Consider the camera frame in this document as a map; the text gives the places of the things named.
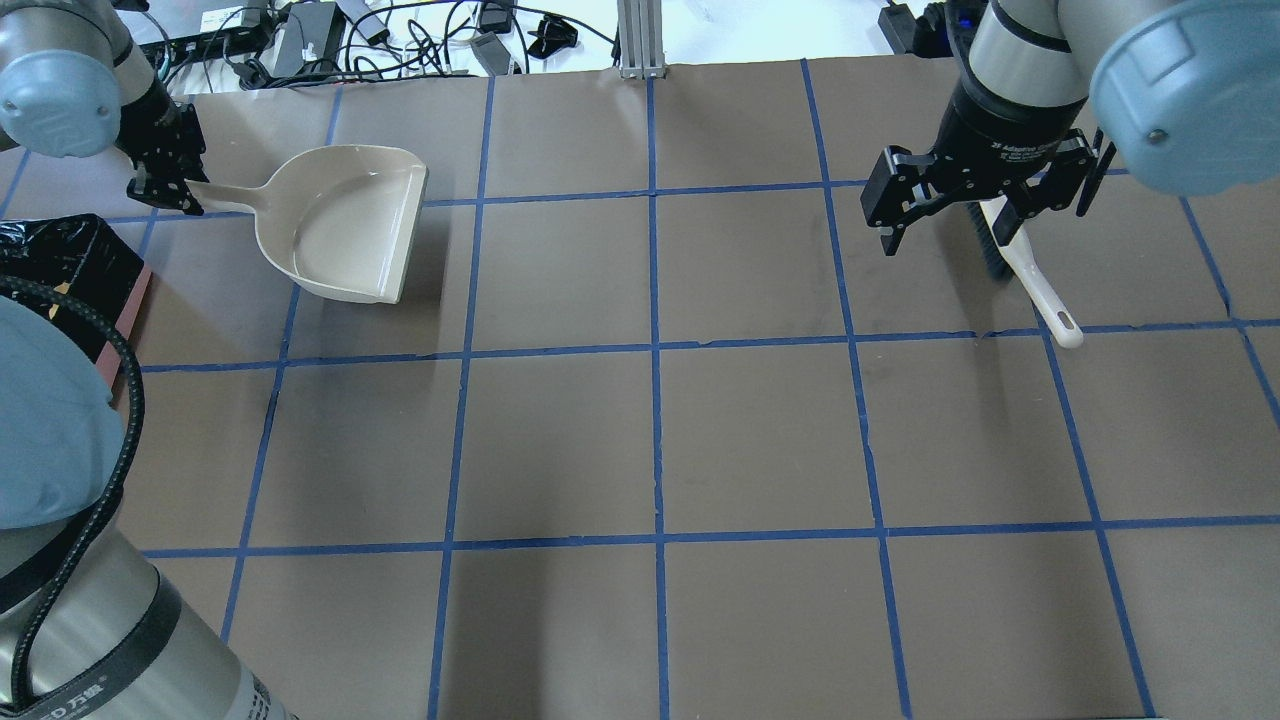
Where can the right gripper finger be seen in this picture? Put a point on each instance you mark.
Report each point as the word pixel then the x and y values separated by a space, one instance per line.
pixel 904 187
pixel 1075 174

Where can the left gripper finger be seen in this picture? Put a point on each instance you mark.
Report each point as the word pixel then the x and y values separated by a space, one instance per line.
pixel 177 133
pixel 164 192

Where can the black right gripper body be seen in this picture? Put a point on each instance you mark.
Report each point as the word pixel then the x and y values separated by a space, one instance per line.
pixel 1003 128

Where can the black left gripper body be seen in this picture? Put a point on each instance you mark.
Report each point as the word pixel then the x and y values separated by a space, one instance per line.
pixel 166 142

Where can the beige hand brush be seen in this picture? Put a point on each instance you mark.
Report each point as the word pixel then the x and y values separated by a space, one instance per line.
pixel 1006 250

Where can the beige plastic dustpan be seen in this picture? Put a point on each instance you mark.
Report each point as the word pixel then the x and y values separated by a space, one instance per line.
pixel 338 220

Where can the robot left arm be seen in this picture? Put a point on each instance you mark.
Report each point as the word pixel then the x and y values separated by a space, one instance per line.
pixel 91 628

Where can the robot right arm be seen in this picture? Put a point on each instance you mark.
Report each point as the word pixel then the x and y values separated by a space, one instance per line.
pixel 1185 92

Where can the pink bin with black bag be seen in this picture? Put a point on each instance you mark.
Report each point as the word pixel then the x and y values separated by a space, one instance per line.
pixel 82 256

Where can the black power brick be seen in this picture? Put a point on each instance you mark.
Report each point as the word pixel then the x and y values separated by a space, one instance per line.
pixel 312 33

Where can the aluminium frame post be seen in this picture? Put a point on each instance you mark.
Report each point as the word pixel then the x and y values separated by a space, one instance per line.
pixel 639 40

